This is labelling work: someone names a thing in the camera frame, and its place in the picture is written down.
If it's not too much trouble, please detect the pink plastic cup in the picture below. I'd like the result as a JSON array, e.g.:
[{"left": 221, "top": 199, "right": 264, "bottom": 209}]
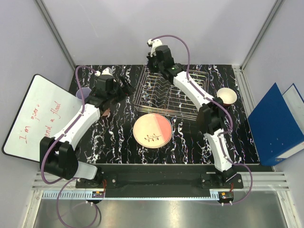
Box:
[{"left": 102, "top": 109, "right": 110, "bottom": 116}]

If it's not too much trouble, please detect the lavender plastic cup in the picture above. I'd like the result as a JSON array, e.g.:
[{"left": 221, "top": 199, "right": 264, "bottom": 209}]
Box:
[{"left": 76, "top": 87, "right": 91, "bottom": 101}]

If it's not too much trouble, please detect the pink and cream plate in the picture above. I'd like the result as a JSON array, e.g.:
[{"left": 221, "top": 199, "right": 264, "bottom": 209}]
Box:
[{"left": 133, "top": 114, "right": 173, "bottom": 149}]

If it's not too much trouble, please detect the red floral ceramic bowl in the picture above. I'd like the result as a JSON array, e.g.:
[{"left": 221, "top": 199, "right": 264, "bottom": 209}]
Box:
[{"left": 217, "top": 87, "right": 238, "bottom": 106}]

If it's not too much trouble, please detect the blue and cream plate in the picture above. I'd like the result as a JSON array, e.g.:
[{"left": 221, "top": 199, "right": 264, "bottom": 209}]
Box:
[{"left": 163, "top": 128, "right": 173, "bottom": 145}]

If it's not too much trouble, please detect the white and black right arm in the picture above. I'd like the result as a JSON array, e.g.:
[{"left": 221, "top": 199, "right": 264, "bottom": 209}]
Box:
[{"left": 147, "top": 44, "right": 237, "bottom": 188}]

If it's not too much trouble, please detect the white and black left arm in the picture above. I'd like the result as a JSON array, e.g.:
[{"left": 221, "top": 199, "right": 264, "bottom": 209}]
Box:
[{"left": 39, "top": 73, "right": 135, "bottom": 188}]

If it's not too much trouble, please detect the white whiteboard with red writing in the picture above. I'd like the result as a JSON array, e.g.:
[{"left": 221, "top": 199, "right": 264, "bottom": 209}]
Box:
[{"left": 2, "top": 75, "right": 82, "bottom": 162}]

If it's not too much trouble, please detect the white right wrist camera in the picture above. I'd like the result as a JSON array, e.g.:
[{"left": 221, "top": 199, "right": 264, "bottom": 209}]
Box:
[{"left": 147, "top": 38, "right": 163, "bottom": 57}]

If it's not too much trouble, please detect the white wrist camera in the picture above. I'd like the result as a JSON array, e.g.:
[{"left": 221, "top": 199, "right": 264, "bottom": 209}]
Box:
[
  {"left": 147, "top": 38, "right": 163, "bottom": 57},
  {"left": 95, "top": 67, "right": 113, "bottom": 77}
]

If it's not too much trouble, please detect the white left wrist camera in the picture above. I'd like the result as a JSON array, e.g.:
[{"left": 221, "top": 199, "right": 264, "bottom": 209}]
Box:
[{"left": 95, "top": 67, "right": 113, "bottom": 77}]

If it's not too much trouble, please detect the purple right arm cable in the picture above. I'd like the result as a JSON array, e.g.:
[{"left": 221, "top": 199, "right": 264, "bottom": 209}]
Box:
[{"left": 152, "top": 35, "right": 253, "bottom": 205}]

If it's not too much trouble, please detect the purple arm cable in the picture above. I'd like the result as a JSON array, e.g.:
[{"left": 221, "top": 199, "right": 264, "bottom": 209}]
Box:
[
  {"left": 40, "top": 65, "right": 103, "bottom": 228},
  {"left": 152, "top": 35, "right": 253, "bottom": 205}
]

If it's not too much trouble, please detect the chrome wire dish rack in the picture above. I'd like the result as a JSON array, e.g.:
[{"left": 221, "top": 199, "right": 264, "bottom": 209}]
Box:
[{"left": 133, "top": 67, "right": 198, "bottom": 120}]

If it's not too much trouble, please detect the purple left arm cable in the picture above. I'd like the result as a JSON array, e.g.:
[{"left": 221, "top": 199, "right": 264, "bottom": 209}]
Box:
[{"left": 40, "top": 65, "right": 103, "bottom": 228}]

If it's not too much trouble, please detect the aluminium frame rail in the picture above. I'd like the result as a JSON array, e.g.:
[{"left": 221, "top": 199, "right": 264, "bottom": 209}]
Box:
[
  {"left": 240, "top": 0, "right": 285, "bottom": 71},
  {"left": 34, "top": 0, "right": 76, "bottom": 69}
]

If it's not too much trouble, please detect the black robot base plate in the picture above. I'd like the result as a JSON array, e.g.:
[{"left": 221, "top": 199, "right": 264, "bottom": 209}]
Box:
[{"left": 75, "top": 163, "right": 243, "bottom": 190}]

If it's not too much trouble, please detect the blue ring binder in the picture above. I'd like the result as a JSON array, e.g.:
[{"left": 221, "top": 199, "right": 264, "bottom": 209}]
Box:
[{"left": 248, "top": 84, "right": 304, "bottom": 166}]

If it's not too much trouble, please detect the right aluminium frame rail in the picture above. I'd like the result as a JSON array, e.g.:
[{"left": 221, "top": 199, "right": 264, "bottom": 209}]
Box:
[{"left": 240, "top": 0, "right": 285, "bottom": 71}]

